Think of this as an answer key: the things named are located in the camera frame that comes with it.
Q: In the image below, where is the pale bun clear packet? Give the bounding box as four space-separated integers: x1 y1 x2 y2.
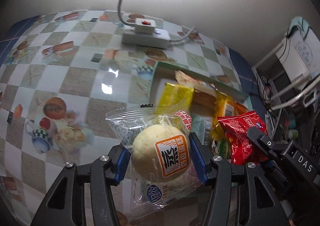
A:
106 101 201 218

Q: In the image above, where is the green rimmed white tray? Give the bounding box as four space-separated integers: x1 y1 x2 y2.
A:
149 60 254 191

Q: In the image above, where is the checkered patterned tablecloth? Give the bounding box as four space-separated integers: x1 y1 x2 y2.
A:
1 10 263 225

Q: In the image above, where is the white metal rack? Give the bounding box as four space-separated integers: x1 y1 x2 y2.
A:
251 16 320 142

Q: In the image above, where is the tan orange snack bag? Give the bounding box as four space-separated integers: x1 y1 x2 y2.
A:
175 70 217 110

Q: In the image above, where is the yellow foil snack packet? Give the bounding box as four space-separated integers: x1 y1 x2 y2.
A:
155 82 195 130

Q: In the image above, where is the orange pumpkin snack bag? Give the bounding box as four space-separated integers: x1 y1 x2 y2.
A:
235 102 248 116

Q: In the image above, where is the red foil snack packet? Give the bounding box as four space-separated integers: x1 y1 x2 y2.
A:
217 111 268 166

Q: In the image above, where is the green white snack packet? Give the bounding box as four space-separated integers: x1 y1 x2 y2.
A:
190 114 213 146

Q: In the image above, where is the orange yellow clear packet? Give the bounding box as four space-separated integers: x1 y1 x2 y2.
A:
211 91 235 145

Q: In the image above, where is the white power strip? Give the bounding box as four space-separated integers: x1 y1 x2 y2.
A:
121 27 171 49

